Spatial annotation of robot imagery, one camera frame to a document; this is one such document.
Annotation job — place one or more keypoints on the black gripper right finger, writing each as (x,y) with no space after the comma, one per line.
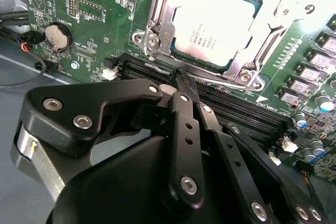
(236,161)

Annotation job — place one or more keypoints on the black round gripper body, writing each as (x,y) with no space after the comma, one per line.
(118,187)

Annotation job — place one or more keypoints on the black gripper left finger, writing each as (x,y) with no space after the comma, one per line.
(65,103)

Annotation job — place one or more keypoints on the silver green CPU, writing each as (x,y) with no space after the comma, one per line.
(218,24)

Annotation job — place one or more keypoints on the metal socket cover frame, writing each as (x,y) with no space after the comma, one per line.
(296,11)

